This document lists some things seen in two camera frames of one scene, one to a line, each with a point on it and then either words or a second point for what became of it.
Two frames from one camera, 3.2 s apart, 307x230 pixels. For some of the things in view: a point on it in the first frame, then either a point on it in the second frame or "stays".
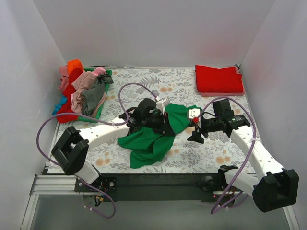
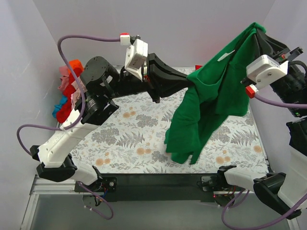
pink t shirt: (83, 82) stays
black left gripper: (164, 123) -> (154, 77)
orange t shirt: (74, 63) stays
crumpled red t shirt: (74, 74) stays
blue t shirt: (57, 107) stays
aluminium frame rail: (63, 185) stays
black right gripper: (200, 129) -> (273, 44)
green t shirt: (148, 148) -> (215, 96)
